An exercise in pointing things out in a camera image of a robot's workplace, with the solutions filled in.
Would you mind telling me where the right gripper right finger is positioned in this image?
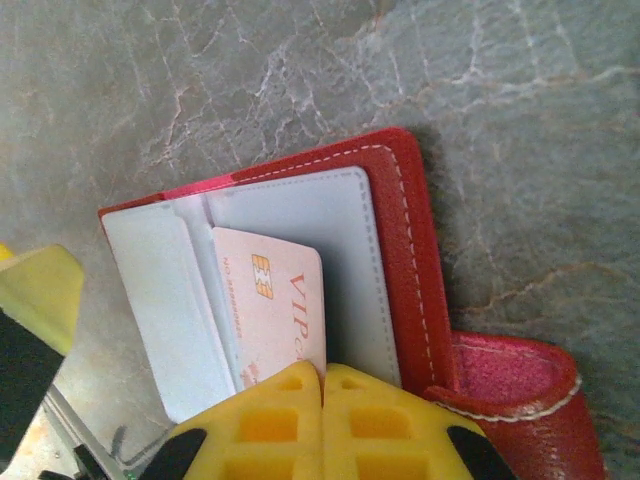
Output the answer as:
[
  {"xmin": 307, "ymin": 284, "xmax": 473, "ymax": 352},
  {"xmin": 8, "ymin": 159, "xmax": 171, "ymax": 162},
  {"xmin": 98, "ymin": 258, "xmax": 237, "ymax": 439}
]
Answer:
[{"xmin": 322, "ymin": 363, "xmax": 516, "ymax": 480}]

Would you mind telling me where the pink VIP card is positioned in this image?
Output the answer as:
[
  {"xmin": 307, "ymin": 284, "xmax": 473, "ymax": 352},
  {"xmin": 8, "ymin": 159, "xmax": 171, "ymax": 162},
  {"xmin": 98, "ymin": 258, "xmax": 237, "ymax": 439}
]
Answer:
[{"xmin": 212, "ymin": 227, "xmax": 327, "ymax": 394}]

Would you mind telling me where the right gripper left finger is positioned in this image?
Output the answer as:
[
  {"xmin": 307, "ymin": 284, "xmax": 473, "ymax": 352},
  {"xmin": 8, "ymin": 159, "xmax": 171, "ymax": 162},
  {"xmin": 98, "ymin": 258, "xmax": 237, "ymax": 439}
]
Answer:
[{"xmin": 144, "ymin": 360, "xmax": 326, "ymax": 480}]

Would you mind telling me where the red leather card holder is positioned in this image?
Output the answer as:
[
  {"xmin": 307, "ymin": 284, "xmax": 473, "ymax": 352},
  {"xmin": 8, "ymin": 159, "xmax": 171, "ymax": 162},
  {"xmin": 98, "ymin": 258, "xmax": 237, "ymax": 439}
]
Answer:
[{"xmin": 97, "ymin": 126, "xmax": 609, "ymax": 480}]

